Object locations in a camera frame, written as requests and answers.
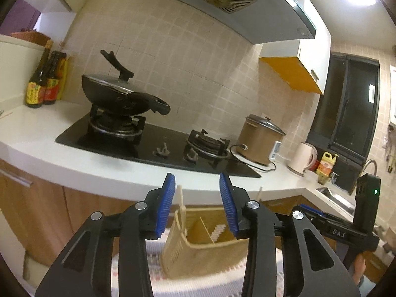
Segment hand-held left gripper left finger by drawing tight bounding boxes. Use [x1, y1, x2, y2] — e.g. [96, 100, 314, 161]
[35, 173, 176, 297]

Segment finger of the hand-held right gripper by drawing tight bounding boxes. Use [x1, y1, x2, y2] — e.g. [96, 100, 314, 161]
[294, 205, 353, 224]

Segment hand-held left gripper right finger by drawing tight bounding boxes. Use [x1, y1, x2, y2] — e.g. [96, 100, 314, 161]
[219, 173, 361, 297]

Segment beige plastic utensil basket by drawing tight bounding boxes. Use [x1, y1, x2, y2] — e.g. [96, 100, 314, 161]
[161, 207, 248, 280]

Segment person's right hand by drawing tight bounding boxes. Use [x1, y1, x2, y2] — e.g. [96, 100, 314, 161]
[353, 254, 367, 287]

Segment metal sink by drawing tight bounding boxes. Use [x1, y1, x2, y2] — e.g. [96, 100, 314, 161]
[316, 186, 356, 215]

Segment metal faucet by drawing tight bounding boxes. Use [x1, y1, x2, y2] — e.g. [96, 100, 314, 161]
[360, 159, 378, 177]

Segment yellow oil bottle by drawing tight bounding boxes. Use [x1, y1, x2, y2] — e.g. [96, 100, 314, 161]
[317, 152, 338, 183]

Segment white electric kettle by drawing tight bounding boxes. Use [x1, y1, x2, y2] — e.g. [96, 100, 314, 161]
[287, 142, 319, 177]

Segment black glass gas stove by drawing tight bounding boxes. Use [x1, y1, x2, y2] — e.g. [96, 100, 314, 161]
[56, 111, 262, 178]

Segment brown rice cooker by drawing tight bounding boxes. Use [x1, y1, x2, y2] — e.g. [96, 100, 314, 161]
[237, 114, 286, 166]

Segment dark window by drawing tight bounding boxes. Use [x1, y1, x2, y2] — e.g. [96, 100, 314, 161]
[306, 54, 380, 192]

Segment black wok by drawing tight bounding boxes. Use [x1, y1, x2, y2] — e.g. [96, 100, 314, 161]
[81, 74, 171, 116]

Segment white water heater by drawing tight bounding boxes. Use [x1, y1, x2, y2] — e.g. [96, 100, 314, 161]
[388, 65, 396, 128]

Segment wooden base cabinets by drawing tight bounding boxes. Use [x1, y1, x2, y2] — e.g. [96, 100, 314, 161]
[0, 159, 313, 267]

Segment yellow sauce bottle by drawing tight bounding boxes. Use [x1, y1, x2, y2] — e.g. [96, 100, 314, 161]
[57, 56, 70, 101]

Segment dark sauce bottle red label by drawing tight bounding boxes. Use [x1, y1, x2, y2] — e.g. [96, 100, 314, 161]
[43, 42, 67, 105]

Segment dark soy sauce bottle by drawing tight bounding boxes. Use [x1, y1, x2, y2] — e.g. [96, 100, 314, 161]
[25, 40, 53, 109]

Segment white appliance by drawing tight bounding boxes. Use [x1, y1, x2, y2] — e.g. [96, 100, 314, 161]
[0, 34, 51, 103]

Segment grey range hood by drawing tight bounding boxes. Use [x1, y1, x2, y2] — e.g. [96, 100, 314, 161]
[138, 0, 318, 45]

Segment brown woven tray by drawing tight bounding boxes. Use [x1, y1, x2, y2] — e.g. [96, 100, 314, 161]
[11, 30, 51, 45]

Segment dark purple door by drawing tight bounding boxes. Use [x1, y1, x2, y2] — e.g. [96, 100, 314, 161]
[0, 1, 41, 35]

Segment black power cable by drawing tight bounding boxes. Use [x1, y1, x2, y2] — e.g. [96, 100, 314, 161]
[229, 144, 277, 173]

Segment wok lid with black handle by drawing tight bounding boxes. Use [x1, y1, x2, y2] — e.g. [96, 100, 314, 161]
[82, 49, 135, 95]

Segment metal cabinet handle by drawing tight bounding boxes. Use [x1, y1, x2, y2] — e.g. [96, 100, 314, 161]
[0, 169, 33, 188]

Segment wall cabinet with yellow underside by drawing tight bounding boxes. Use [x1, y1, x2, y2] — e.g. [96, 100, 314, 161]
[259, 0, 331, 95]

